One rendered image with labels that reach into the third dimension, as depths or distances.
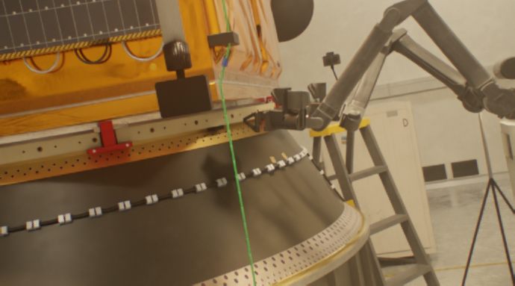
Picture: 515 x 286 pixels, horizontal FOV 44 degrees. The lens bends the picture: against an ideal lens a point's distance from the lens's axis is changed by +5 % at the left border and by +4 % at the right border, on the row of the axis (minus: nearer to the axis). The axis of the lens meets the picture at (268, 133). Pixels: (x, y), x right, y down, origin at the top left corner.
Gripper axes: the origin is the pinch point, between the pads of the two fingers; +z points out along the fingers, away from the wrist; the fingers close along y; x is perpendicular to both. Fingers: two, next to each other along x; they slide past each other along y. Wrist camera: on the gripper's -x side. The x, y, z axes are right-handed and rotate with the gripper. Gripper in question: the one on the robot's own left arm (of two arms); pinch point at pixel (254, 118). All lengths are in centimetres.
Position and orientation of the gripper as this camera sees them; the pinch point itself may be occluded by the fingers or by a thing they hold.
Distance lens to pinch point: 206.1
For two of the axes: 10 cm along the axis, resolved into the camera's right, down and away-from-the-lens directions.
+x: 0.4, 9.9, 1.6
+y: -6.3, 1.4, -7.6
